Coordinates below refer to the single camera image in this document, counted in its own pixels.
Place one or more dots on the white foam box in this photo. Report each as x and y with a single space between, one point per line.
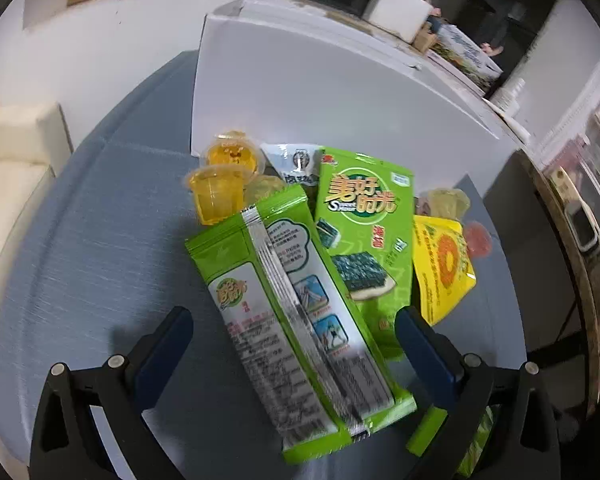
400 18

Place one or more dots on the blue grey table mat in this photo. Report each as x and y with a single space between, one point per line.
104 261

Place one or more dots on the green seaweed pack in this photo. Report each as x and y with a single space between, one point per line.
364 216
302 341

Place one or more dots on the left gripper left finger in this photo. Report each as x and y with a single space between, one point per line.
66 443

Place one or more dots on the orange jelly cup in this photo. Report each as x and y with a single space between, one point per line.
218 191
234 148

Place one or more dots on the green seaweed pack front side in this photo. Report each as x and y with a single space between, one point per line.
364 216

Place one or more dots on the clear acrylic organizer shelf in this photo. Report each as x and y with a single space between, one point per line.
576 168

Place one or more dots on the yellow snack pouch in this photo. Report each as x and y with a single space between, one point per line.
443 269

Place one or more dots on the orange jelly cup upper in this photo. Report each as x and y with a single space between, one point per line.
234 148

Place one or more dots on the cream leather sofa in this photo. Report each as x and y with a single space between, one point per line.
34 149

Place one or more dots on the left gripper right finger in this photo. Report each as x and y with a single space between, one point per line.
523 442

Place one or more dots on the white cardboard storage box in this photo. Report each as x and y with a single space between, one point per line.
285 73

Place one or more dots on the printed landscape carton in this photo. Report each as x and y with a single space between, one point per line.
465 60

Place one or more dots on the orange jelly cup lower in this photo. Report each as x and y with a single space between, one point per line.
218 191

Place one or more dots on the green seaweed pack back side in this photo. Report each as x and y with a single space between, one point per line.
302 341

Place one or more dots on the pale yellow jelly cup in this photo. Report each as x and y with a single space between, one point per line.
261 187

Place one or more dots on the pale green jelly cup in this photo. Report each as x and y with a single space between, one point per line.
446 203

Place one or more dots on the pink jelly cup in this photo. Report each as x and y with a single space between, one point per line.
478 240

